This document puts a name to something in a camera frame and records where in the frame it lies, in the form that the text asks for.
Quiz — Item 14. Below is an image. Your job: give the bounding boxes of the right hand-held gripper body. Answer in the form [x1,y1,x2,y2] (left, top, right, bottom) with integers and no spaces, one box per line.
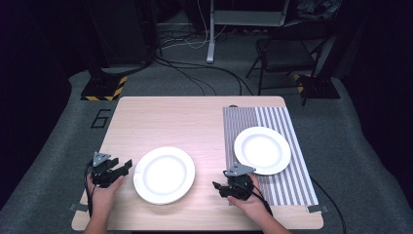
[221,164,257,202]

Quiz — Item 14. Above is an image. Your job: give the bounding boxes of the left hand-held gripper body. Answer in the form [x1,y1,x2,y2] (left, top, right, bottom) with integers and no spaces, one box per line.
[89,151,121,189]

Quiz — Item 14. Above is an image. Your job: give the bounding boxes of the white ceramic plate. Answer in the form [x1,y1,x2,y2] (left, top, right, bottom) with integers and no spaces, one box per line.
[233,126,292,176]
[132,146,197,206]

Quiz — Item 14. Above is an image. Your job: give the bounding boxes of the person's right hand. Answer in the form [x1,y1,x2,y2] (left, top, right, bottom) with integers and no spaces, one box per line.
[226,175,271,223]

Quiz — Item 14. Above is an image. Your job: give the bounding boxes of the person's left hand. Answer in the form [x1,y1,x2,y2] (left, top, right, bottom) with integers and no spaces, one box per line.
[86,173,126,214]

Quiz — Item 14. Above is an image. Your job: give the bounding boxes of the grey tape piece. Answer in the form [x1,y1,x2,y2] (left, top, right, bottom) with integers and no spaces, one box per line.
[68,203,91,213]
[306,204,330,214]

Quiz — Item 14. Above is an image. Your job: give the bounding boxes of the grey white striped placemat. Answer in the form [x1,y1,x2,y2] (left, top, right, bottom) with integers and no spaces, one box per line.
[222,105,320,208]

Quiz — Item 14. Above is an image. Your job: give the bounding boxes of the black hazard-striped stand base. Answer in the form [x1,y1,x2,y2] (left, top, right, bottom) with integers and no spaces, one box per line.
[80,75,129,102]
[293,73,342,107]

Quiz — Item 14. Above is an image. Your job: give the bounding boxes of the black folding chair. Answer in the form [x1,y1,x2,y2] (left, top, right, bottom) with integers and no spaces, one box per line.
[244,22,329,97]

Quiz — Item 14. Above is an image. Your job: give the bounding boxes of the white metal stand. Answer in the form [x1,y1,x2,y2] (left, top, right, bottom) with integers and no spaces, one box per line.
[206,0,290,64]

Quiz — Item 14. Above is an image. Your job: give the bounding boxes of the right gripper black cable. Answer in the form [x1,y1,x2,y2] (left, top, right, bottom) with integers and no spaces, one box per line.
[231,181,275,217]

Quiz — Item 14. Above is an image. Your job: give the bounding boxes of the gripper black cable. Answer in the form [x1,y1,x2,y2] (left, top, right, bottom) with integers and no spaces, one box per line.
[231,181,275,217]
[84,161,95,218]

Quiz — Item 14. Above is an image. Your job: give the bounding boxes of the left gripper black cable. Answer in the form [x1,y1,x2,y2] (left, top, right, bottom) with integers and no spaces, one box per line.
[84,161,95,218]

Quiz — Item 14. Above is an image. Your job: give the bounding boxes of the black floor cable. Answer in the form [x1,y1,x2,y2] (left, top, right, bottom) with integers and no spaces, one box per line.
[310,175,348,234]

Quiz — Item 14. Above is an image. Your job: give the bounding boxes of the black floor cables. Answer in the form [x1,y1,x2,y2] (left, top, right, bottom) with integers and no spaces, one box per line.
[152,54,255,97]

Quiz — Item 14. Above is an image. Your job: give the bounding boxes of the white floor cable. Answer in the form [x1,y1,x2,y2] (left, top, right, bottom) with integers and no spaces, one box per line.
[161,0,228,51]

